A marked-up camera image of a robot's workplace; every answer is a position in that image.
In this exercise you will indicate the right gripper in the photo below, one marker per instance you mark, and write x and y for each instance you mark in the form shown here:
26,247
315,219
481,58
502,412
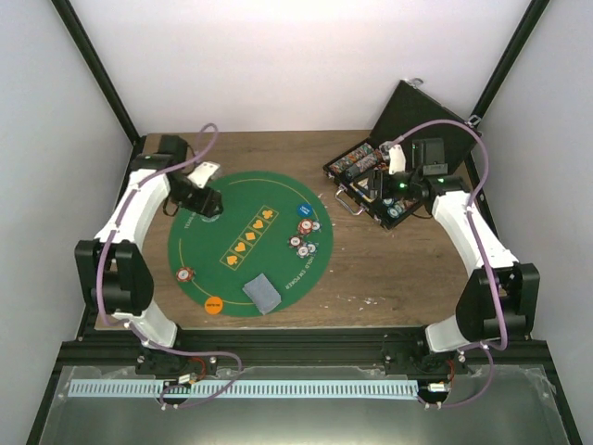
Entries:
377,183

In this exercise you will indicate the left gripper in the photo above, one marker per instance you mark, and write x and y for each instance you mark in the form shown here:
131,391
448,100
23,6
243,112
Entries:
207,204

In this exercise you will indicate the black poker chip case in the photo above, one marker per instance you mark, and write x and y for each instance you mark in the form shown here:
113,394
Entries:
434,139

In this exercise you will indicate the brown red chip stack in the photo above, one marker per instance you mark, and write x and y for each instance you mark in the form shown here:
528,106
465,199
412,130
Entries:
184,274

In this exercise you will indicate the blue small blind button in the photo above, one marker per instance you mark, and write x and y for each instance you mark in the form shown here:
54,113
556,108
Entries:
304,210

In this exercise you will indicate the red five chip stack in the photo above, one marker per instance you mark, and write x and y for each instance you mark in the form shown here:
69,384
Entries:
305,226

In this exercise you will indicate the orange big blind button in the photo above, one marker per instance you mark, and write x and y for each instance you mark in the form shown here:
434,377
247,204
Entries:
213,305

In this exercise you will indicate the grey card deck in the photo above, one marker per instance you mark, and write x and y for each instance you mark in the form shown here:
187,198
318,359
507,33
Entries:
263,294

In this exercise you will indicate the black orange hundred chip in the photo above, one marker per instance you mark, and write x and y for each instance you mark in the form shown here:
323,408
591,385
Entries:
302,251

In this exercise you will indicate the clear acrylic dealer button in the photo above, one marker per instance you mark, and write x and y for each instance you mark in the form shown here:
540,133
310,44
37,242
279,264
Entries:
210,219

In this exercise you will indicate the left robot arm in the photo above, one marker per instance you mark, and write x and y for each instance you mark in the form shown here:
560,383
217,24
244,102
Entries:
114,276

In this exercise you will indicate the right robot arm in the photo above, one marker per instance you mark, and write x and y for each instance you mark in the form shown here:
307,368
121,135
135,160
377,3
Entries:
498,302

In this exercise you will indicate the round green poker mat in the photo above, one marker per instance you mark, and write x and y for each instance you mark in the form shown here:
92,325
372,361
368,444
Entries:
251,237

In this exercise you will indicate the light blue slotted strip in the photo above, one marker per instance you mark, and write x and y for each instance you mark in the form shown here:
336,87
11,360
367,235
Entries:
249,389

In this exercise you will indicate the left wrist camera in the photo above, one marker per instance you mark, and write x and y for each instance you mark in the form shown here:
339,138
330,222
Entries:
203,173

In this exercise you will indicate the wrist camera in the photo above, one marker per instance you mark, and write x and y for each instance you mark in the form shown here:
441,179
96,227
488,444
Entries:
203,173
397,159

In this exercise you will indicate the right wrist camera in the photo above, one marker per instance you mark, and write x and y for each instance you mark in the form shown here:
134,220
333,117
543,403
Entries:
397,159

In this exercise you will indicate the chrome case handle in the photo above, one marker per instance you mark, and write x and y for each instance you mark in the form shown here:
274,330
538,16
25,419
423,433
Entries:
339,195

